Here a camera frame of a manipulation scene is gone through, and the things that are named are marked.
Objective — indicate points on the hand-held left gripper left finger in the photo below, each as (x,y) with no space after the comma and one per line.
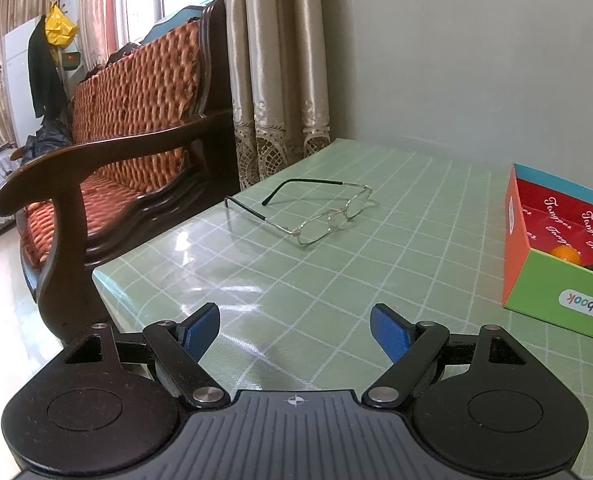
(201,330)

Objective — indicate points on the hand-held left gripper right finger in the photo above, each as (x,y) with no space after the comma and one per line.
(389,332)

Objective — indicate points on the colourful cardboard box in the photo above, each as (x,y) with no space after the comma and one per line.
(541,290)

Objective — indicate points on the orange tangerine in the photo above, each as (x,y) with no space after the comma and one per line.
(563,253)

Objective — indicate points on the green checked tablecloth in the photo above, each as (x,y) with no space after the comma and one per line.
(401,210)

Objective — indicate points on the wooden sofa orange cushion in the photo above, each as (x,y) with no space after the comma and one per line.
(136,110)

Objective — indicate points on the dark bag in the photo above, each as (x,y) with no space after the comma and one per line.
(51,137)

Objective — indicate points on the beige satin lace curtain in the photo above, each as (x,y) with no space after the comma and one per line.
(276,60)

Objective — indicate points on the green hanging bag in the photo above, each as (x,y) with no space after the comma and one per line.
(70,61)

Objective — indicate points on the black jacket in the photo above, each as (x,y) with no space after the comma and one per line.
(41,75)

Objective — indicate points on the white refrigerator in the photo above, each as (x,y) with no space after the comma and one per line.
(16,70)

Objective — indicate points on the yellow plastic bag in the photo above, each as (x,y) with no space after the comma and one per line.
(59,27)

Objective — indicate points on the metal frame eyeglasses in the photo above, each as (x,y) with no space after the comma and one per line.
(319,227)

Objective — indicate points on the blue wooden frame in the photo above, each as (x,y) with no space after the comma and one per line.
(176,17)

